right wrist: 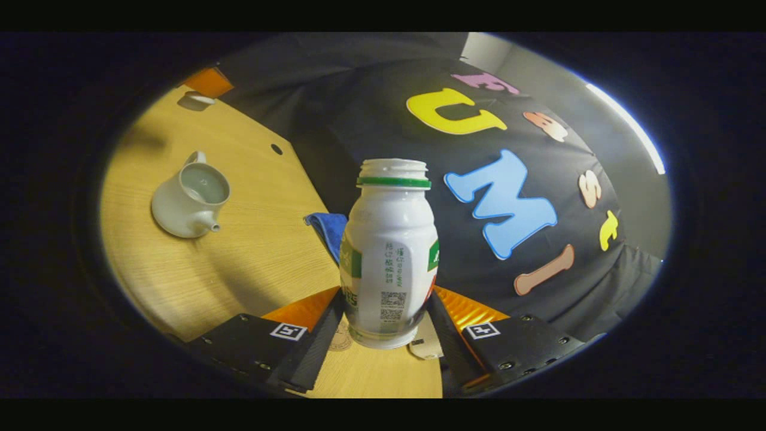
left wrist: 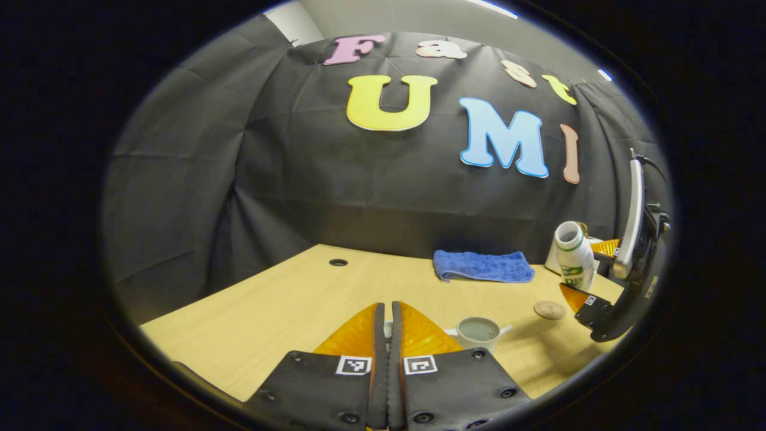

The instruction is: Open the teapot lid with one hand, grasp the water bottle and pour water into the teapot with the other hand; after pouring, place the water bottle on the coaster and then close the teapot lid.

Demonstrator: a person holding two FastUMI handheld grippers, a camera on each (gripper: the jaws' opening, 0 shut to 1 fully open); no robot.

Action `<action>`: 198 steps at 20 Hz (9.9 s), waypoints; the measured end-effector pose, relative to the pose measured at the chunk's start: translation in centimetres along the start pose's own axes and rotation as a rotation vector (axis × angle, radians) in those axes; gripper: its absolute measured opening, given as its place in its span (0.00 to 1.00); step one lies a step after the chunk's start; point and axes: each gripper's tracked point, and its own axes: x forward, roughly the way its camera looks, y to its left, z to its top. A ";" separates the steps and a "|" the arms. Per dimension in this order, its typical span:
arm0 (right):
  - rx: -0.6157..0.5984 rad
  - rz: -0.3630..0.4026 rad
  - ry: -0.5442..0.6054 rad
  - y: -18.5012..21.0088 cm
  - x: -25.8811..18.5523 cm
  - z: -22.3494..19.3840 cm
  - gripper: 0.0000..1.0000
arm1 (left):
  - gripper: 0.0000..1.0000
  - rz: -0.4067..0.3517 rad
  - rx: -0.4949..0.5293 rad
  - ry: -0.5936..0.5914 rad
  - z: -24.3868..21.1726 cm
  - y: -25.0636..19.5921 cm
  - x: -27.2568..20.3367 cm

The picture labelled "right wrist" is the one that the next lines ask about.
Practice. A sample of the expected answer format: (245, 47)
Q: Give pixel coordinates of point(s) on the white teacup lid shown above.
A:
(194, 100)

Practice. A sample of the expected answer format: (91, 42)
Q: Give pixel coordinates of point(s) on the black backdrop cloth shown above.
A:
(479, 269)

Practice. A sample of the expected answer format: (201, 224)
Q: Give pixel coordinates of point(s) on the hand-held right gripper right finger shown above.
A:
(446, 341)

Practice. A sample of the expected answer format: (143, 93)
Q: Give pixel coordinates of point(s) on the white toaster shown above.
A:
(426, 344)

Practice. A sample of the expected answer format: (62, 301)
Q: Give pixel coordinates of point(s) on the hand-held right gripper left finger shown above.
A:
(314, 353)

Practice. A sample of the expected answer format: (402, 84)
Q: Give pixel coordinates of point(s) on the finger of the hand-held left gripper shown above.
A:
(208, 82)

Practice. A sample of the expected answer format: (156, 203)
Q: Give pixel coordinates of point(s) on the white plastic water bottle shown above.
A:
(389, 251)

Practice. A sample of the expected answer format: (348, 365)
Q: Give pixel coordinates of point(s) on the white ceramic teacup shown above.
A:
(179, 212)

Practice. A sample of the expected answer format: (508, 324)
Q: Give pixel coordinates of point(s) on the blue towel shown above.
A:
(332, 233)

